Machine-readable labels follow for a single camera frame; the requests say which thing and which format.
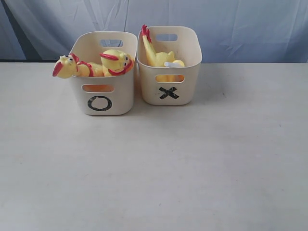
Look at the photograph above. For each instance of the headless rubber chicken body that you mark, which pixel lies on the headless rubber chicken body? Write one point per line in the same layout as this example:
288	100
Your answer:
154	59

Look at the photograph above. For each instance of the chicken head with white tube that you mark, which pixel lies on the chicken head with white tube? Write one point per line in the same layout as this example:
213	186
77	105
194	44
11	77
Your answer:
174	64

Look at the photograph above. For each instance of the whole rubber chicken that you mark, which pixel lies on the whole rubber chicken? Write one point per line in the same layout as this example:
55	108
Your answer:
70	65
116	62

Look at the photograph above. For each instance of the cream bin marked X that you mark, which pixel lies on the cream bin marked X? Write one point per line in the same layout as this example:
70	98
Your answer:
183	41

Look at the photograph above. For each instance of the cream bin marked O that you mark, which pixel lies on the cream bin marked O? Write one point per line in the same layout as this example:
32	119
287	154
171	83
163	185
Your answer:
106	95

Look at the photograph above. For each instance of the blue-grey backdrop curtain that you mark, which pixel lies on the blue-grey backdrop curtain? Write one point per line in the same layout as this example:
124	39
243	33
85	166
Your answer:
229	31

